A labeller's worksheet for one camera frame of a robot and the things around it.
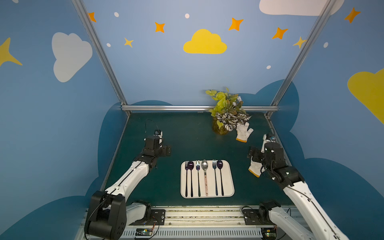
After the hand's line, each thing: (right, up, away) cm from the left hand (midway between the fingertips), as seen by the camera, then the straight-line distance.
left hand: (161, 143), depth 88 cm
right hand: (+54, -1, -10) cm, 55 cm away
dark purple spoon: (+36, -14, +5) cm, 39 cm away
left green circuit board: (-5, -42, -16) cm, 45 cm away
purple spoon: (+18, -14, +3) cm, 23 cm away
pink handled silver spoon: (+26, -14, +3) cm, 30 cm away
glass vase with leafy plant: (+39, +19, 0) cm, 43 cm away
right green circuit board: (+56, -43, -16) cm, 72 cm away
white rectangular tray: (+39, -24, -3) cm, 46 cm away
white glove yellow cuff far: (+56, +6, +22) cm, 61 cm away
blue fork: (+32, -13, +5) cm, 35 cm away
